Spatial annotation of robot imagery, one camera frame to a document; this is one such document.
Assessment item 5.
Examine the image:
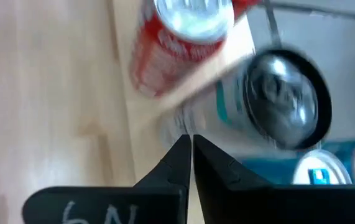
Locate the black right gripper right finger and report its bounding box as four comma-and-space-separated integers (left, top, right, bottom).
193, 134, 355, 224

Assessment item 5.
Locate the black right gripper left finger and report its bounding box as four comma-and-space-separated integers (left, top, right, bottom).
21, 134, 192, 224

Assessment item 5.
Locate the silver Celsius energy drink can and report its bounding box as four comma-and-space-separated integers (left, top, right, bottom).
161, 46, 333, 156

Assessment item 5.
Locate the wooden shelf board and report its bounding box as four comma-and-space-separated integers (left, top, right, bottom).
111, 0, 257, 187

